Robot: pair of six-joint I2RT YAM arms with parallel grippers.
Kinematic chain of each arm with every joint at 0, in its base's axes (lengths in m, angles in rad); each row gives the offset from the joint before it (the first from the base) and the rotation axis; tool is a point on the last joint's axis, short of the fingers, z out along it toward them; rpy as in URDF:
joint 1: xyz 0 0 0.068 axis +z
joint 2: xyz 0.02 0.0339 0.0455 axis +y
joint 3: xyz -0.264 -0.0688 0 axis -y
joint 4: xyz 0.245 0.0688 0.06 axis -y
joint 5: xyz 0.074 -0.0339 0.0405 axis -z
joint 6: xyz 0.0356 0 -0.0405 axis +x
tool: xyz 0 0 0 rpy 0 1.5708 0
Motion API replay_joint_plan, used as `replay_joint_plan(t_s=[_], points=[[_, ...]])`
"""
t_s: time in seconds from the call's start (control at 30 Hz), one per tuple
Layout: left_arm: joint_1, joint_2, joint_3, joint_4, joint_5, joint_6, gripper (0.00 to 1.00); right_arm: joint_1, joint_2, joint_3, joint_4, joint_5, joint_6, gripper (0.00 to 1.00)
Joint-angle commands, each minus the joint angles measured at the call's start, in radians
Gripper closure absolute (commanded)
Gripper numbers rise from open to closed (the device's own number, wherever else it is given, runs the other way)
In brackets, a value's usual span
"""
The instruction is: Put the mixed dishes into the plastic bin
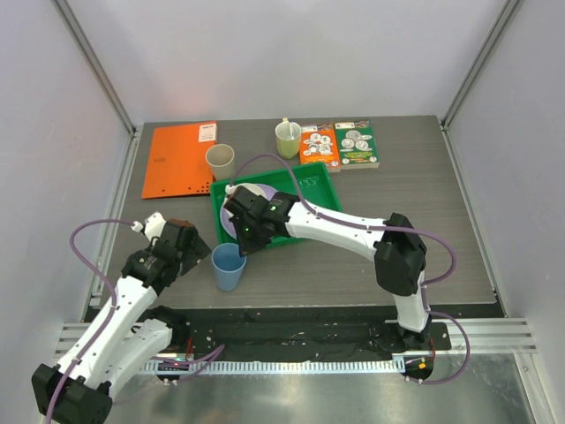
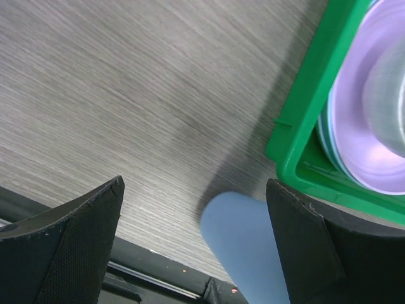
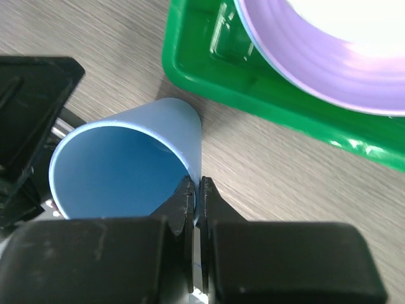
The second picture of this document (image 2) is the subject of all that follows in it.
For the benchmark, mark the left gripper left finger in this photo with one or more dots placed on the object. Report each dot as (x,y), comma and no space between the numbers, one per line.
(61,255)

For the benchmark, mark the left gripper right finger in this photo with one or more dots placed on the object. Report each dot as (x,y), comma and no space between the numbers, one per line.
(330,256)

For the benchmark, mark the blue cup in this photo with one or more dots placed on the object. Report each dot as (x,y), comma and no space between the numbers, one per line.
(238,230)

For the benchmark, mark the blue plate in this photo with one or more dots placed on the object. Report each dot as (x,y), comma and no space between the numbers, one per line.
(324,139)

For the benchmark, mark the white bowl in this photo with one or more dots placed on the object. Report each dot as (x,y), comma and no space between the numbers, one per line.
(383,98)

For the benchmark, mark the purple plate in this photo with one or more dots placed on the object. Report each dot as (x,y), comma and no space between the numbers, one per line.
(391,26)

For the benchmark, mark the green plastic bin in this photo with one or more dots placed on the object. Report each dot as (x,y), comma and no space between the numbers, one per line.
(294,145)

